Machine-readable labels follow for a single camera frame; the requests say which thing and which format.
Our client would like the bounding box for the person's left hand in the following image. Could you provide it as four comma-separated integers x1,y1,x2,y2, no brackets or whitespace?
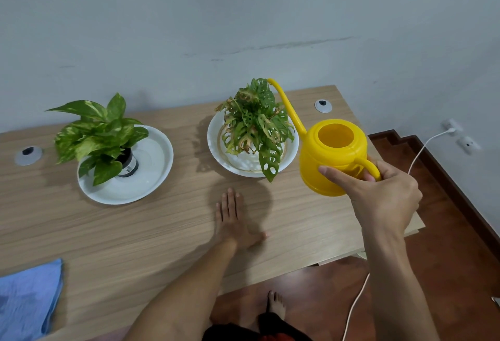
212,188,268,251

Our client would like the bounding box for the person's right hand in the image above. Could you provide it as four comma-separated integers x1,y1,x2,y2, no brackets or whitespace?
318,159,423,242

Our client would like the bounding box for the yellow watering can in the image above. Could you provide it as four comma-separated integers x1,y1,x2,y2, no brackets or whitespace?
267,78,382,198

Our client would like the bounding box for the holey-leaf monstera plant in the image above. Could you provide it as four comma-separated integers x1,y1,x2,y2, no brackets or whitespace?
215,78,296,183

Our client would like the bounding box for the green pothos plant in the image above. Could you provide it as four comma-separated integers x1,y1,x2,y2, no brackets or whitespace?
45,92,150,187

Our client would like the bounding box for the blue cleaning cloth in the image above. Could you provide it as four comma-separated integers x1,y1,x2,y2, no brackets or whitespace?
0,258,64,341

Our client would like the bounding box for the person's right forearm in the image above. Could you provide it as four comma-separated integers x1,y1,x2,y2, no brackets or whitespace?
361,229,440,341

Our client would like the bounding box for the person's left forearm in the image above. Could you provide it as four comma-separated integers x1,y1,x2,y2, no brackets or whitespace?
123,237,239,341

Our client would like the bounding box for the person's right foot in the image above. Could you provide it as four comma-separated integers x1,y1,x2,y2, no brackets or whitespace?
267,291,287,320

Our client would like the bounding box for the plain white dish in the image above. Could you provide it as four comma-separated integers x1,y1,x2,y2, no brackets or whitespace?
77,125,174,206

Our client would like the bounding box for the white dish with brown ring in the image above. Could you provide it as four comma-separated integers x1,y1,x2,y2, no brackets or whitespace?
207,110,300,178

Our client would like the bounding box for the white power cable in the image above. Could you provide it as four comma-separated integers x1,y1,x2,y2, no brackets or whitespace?
342,127,457,341

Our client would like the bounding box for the white wall socket with plug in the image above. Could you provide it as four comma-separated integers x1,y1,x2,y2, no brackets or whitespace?
441,117,464,134

